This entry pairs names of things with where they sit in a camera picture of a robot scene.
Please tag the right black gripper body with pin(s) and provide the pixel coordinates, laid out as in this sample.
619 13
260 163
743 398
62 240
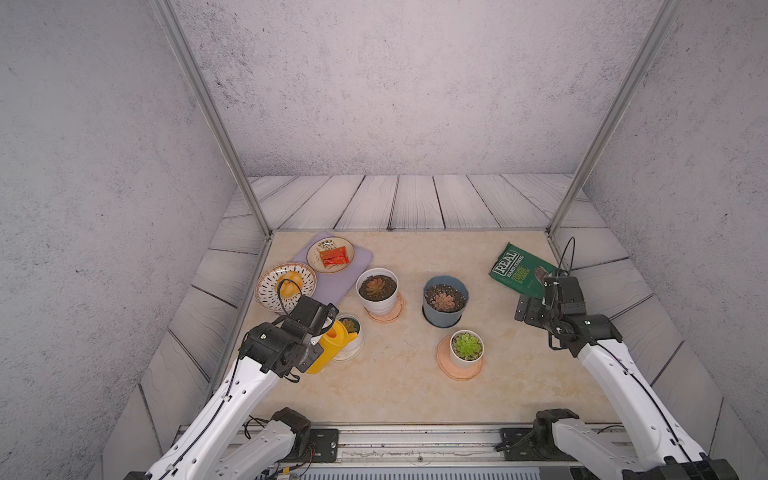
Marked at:
536 313

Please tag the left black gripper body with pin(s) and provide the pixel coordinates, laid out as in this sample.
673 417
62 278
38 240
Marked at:
313 350

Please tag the yellow watering can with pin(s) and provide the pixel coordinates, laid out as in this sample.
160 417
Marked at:
332 343

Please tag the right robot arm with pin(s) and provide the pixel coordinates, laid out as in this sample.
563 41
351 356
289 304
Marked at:
662 447

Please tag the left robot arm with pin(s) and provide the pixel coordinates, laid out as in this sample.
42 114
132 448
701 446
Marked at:
201 452

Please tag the small white pot yellow-green succulent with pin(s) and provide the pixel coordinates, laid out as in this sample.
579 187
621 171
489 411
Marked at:
353 326

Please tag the blue-grey pot pink succulent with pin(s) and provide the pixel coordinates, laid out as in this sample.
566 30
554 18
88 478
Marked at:
444 301

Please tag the small white pot green succulent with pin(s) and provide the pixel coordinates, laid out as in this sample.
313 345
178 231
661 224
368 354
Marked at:
466 349

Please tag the white pot dark succulent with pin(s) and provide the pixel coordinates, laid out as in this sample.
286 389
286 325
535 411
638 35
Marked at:
377 289

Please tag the green chips bag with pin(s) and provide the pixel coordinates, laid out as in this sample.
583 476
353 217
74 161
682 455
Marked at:
515 269

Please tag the yellow dumplings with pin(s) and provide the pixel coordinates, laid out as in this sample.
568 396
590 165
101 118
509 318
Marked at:
289 285

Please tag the white black striped plate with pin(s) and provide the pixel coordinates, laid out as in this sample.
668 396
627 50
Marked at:
265 289

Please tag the white saucer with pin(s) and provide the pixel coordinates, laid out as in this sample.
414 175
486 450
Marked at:
346 355

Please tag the lavender placemat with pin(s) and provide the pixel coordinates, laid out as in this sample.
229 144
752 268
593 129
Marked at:
332 287

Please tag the beige plate with leaf pattern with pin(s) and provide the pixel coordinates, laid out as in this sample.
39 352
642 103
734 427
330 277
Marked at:
313 258

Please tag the cork coaster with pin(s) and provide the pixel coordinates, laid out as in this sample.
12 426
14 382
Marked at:
391 316

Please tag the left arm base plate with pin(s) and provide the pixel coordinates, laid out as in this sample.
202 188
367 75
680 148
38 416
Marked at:
316 445

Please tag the aluminium rail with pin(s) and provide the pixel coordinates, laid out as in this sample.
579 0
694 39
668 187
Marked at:
420 452

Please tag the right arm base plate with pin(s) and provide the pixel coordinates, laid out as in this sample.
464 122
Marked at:
513 444

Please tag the left frame post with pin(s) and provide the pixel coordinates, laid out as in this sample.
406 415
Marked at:
189 66

